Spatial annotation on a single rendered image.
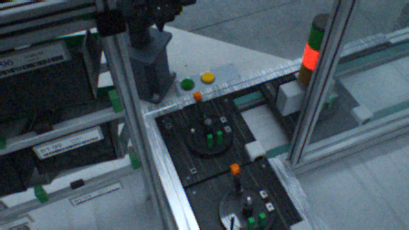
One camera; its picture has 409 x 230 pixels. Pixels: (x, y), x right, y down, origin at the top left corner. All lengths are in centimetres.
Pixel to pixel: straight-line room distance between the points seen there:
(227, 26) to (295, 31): 48
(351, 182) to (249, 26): 189
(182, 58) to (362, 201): 77
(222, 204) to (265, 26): 209
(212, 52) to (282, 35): 144
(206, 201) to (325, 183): 37
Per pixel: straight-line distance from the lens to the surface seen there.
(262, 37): 284
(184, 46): 152
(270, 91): 123
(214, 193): 103
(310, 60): 82
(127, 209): 116
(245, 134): 112
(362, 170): 127
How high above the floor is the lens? 190
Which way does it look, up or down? 53 degrees down
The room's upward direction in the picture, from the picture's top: straight up
